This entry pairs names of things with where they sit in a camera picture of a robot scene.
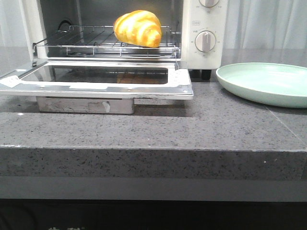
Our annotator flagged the white Toshiba toaster oven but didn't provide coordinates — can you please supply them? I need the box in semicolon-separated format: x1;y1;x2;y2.
20;0;228;80

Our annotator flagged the light green plate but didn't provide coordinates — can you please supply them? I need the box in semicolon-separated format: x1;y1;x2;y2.
216;62;307;108

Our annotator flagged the upper beige oven knob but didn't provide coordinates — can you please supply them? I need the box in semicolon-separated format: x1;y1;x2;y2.
199;0;219;8

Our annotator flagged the metal wire oven rack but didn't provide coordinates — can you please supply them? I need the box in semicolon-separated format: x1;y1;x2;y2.
33;25;180;59

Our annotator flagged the beige oven knob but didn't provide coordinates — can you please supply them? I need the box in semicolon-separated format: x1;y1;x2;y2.
195;31;216;53
199;0;219;8

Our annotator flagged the dark cabinet drawer front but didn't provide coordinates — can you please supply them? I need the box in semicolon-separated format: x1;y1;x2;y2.
0;199;307;230

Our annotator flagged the glass oven door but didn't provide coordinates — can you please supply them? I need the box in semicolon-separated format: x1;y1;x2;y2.
0;59;193;114

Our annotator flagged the lower beige oven knob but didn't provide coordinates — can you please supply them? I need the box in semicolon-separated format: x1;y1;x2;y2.
195;31;216;53

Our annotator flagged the yellow striped bread roll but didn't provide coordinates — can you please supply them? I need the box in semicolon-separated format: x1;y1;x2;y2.
113;10;162;48

